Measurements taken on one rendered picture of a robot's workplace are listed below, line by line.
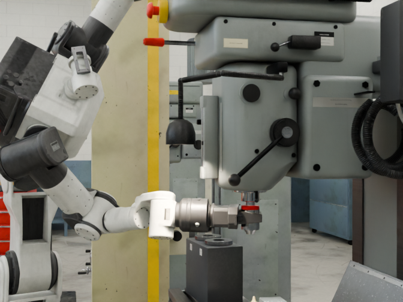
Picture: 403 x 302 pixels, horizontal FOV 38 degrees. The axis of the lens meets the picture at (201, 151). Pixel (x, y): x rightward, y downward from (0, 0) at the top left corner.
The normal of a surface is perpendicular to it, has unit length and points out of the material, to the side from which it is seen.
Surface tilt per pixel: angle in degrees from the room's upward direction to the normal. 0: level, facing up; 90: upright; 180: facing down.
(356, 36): 90
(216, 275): 90
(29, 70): 59
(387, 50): 90
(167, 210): 74
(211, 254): 90
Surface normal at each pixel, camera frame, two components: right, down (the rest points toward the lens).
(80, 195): 0.86, 0.01
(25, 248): 0.54, 0.10
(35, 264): 0.54, -0.15
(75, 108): 0.47, -0.51
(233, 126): -0.44, 0.00
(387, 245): -0.97, 0.00
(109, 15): 0.31, 0.18
